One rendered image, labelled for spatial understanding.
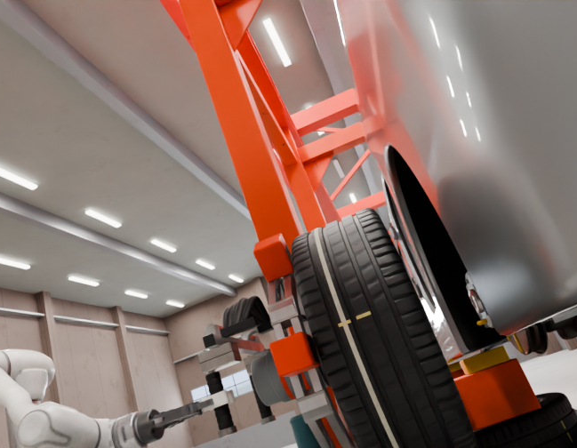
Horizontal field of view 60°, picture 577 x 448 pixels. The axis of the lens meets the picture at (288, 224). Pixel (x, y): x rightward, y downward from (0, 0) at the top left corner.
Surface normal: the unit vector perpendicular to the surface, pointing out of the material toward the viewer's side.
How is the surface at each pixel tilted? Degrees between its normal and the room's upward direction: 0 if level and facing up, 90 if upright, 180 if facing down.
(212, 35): 90
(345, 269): 67
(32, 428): 80
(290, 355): 90
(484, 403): 90
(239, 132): 90
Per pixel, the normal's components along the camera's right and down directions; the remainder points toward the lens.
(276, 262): -0.01, 0.27
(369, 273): -0.33, -0.54
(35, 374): 0.88, -0.36
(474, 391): -0.24, -0.29
